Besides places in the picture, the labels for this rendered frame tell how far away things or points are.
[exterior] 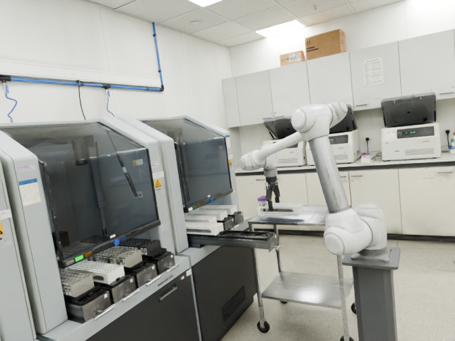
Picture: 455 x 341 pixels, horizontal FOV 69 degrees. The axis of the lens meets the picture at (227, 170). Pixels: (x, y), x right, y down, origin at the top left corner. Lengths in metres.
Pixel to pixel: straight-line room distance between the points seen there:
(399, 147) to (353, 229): 2.44
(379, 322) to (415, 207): 2.29
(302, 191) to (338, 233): 2.68
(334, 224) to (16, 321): 1.36
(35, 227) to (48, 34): 1.90
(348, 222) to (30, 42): 2.49
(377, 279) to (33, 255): 1.57
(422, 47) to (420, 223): 1.89
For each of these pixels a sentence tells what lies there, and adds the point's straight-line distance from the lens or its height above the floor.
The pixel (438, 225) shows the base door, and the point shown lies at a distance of 4.20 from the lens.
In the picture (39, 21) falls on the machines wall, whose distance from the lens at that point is 3.09.
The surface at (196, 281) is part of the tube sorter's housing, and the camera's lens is 2.16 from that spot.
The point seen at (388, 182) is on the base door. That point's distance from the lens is 4.09.
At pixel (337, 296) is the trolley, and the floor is 0.28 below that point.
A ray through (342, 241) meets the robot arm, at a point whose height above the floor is 0.87.
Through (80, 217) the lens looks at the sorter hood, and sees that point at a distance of 1.61.
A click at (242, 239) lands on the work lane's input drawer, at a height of 0.80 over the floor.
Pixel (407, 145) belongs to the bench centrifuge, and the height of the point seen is 1.07.
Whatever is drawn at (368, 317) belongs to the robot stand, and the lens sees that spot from 2.03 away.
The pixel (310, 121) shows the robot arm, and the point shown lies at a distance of 1.66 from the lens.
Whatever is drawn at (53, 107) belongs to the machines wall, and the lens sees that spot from 2.94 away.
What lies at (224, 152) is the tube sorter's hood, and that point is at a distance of 2.56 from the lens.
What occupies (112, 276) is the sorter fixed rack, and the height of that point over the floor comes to 0.84.
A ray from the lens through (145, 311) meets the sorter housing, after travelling 1.85.
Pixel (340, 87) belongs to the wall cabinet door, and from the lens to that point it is 4.38.
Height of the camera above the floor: 1.43
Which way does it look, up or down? 6 degrees down
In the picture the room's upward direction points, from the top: 7 degrees counter-clockwise
